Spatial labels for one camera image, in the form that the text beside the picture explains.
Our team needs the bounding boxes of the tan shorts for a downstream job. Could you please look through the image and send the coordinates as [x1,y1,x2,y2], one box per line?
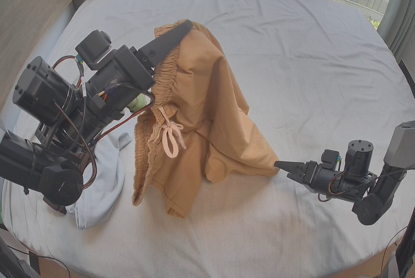
[131,20,281,218]

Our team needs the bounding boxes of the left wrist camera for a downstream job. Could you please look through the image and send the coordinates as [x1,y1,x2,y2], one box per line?
[75,30,113,71]

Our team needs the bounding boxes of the pale grey garment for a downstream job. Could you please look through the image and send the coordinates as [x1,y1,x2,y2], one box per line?
[66,131,133,230]

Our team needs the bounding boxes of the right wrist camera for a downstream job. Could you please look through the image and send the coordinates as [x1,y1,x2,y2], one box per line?
[321,149,342,171]

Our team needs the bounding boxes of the brown garment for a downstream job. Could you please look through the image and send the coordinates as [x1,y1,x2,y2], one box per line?
[42,137,98,216]

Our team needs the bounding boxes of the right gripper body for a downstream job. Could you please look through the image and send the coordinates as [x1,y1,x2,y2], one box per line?
[303,160,345,197]

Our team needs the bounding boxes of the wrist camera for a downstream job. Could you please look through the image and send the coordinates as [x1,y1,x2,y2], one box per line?
[321,149,342,171]
[75,30,113,71]

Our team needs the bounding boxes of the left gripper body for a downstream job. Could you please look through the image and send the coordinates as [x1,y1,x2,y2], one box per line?
[85,44,156,123]

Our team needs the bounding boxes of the bed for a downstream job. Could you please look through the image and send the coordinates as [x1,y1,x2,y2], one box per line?
[0,0,415,278]

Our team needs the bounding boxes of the black cable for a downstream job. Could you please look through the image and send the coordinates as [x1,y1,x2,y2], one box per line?
[6,244,69,272]
[83,81,156,190]

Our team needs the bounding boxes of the green garment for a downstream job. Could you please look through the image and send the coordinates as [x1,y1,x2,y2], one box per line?
[127,94,152,113]

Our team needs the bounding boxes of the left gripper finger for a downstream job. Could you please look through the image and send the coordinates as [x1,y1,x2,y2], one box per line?
[138,19,194,69]

